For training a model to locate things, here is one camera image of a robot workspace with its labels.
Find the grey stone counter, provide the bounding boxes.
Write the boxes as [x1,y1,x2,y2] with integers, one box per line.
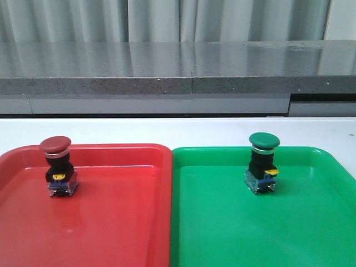
[0,39,356,118]

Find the red plastic tray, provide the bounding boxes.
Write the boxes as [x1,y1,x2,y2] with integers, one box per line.
[1,144,172,266]

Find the red mushroom push button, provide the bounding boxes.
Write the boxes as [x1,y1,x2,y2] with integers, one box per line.
[39,136,79,197]

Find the grey pleated curtain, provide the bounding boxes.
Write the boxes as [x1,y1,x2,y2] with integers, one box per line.
[1,1,355,43]

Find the green plastic tray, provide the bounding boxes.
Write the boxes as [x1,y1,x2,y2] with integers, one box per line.
[170,147,355,266]

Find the green mushroom push button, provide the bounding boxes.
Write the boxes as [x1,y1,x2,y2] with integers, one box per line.
[245,132,280,194]

